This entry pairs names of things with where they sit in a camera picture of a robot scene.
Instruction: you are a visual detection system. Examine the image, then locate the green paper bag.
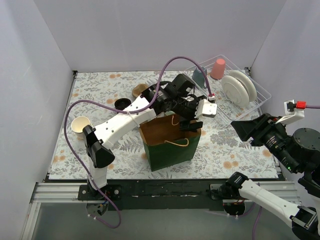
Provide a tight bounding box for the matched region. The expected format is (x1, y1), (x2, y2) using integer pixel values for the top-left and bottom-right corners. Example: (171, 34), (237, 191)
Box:
(139, 114), (201, 172)

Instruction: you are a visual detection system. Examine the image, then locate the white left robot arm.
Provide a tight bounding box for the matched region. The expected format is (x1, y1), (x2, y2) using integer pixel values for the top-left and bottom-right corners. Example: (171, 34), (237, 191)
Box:
(82, 73), (208, 200)

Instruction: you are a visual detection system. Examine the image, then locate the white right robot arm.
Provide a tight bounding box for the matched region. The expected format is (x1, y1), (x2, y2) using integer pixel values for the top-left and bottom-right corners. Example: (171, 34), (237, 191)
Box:
(217, 113), (320, 240)

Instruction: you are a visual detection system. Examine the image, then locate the teal mug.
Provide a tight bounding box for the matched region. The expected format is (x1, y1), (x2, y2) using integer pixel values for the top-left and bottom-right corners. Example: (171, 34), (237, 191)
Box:
(192, 67), (207, 89)

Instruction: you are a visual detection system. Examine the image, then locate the floral tablecloth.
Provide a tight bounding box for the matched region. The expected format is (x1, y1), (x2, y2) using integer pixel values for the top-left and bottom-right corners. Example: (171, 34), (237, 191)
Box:
(49, 71), (278, 180)

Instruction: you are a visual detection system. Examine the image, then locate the white plate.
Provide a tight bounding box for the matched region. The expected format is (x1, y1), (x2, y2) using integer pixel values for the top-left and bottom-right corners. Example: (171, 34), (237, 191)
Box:
(229, 70), (257, 102)
(221, 75), (249, 106)

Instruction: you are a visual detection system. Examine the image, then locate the brown cardboard cup carrier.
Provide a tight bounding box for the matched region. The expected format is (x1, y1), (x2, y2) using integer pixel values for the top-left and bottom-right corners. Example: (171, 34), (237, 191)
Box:
(131, 83), (149, 98)

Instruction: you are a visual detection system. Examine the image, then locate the pink plastic cup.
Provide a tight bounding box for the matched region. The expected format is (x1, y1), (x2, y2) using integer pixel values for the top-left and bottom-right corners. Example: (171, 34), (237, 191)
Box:
(209, 58), (226, 80)

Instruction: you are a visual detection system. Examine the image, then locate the stack of black lids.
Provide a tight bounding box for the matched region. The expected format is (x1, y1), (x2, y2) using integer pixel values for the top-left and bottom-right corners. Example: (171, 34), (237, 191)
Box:
(114, 98), (132, 111)

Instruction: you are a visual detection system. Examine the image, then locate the stack of brown paper cups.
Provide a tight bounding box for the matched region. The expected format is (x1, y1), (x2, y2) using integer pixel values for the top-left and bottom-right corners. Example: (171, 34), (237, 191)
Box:
(71, 116), (91, 140)

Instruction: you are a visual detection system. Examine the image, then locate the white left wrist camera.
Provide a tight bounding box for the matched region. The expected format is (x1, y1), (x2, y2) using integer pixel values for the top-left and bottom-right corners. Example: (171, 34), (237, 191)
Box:
(195, 94), (218, 119)

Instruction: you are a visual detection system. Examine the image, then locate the white wire dish rack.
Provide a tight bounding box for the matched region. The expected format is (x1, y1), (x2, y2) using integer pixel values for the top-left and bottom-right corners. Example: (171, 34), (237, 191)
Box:
(199, 55), (272, 125)

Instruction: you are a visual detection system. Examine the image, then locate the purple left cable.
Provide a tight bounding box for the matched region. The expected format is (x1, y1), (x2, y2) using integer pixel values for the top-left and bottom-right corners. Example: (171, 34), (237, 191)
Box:
(63, 56), (216, 229)

